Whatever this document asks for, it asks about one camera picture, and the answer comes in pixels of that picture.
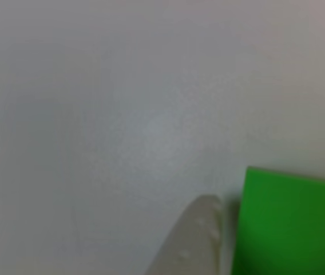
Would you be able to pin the green cube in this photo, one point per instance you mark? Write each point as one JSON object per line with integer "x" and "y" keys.
{"x": 288, "y": 223}

